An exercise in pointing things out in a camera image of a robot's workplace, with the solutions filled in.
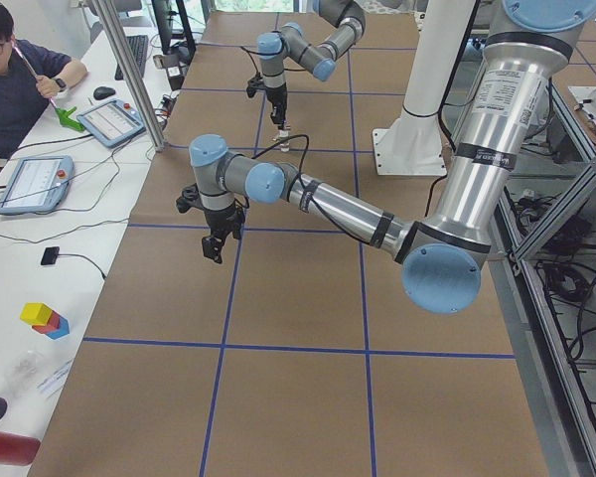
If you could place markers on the green plastic tool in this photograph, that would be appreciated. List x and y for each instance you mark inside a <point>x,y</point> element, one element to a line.
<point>67,120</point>

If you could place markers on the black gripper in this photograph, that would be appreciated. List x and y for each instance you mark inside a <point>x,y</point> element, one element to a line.
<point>222,220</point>
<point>276,96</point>

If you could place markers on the stacked coloured toy blocks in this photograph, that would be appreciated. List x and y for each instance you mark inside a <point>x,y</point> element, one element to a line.
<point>44,320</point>

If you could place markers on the aluminium frame post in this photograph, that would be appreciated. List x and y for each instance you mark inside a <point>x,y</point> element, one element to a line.
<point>108,16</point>

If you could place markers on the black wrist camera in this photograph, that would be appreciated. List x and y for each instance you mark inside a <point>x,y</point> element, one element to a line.
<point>189,199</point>
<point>255,84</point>

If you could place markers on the seated person in navy shirt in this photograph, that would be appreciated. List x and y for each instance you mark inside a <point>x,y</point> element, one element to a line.
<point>30,76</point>

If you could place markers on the aluminium frame rack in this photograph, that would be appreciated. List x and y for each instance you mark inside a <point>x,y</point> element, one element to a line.
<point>545,273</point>

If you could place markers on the small black puck device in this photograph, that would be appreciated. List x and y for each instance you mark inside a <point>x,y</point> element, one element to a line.
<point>50,256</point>

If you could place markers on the black computer mouse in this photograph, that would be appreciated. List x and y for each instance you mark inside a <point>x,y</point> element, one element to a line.
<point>103,92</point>

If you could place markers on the black keyboard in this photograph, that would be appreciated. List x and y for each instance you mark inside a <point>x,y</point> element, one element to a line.
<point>138,46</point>

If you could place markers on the brown paper table mat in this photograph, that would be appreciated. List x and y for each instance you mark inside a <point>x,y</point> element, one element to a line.
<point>298,355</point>

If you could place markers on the red cylinder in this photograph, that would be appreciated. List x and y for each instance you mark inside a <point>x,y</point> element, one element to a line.
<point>18,450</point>

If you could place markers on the near teach pendant tablet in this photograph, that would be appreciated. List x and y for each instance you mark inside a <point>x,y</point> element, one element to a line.
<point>38,185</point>

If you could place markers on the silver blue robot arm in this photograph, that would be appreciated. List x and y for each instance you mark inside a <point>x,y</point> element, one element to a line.
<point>273,48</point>
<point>424,199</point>

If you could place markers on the teach pendant tablet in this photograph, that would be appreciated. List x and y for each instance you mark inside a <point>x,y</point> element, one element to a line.
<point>38,185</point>
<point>112,122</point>

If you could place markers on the white PPR valve with handle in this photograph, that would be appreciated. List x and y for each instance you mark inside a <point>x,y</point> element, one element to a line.
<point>283,141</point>

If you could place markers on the far teach pendant tablet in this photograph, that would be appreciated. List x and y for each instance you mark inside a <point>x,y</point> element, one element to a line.
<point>112,122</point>

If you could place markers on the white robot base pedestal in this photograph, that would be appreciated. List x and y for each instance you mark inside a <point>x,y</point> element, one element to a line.
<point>412,146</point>

